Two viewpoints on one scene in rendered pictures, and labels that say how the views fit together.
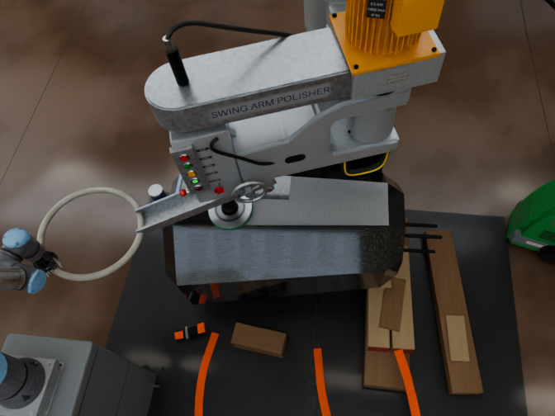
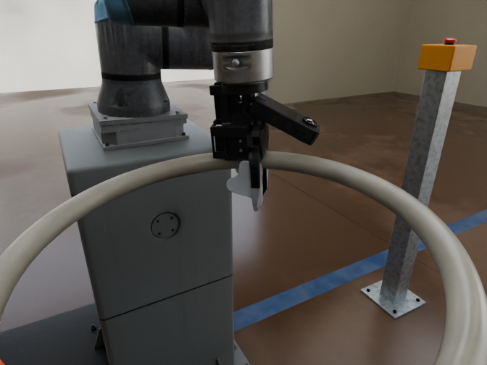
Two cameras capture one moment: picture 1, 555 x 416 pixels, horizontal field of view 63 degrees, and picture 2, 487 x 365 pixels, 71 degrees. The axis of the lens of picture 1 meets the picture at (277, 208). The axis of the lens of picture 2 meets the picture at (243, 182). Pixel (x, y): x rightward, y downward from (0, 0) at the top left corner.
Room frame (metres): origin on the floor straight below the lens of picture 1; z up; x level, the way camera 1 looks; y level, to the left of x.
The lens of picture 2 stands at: (1.32, 0.67, 1.12)
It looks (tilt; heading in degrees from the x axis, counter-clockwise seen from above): 24 degrees down; 136
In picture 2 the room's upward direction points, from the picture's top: straight up
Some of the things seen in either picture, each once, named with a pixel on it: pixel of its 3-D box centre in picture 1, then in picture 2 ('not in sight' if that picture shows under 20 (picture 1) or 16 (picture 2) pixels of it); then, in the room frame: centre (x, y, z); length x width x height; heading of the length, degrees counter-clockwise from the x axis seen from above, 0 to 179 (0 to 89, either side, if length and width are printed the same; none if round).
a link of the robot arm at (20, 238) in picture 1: (21, 243); (238, 1); (0.93, 1.04, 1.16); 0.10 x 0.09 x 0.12; 150
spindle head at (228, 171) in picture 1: (228, 146); not in sight; (1.11, 0.15, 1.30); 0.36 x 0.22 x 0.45; 93
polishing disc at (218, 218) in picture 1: (230, 208); not in sight; (1.11, 0.23, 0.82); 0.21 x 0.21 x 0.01
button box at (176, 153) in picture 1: (191, 170); not in sight; (0.99, 0.29, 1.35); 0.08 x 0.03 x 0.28; 93
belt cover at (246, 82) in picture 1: (290, 76); not in sight; (1.13, -0.12, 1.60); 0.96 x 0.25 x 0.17; 93
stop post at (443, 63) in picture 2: not in sight; (416, 190); (0.92, 2.02, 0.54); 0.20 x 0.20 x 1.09; 73
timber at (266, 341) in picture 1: (259, 340); not in sight; (0.64, 0.24, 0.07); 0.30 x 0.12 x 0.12; 67
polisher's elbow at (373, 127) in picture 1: (371, 110); not in sight; (1.15, -0.43, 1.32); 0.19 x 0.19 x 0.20
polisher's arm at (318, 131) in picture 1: (306, 134); not in sight; (1.12, -0.17, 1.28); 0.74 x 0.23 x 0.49; 93
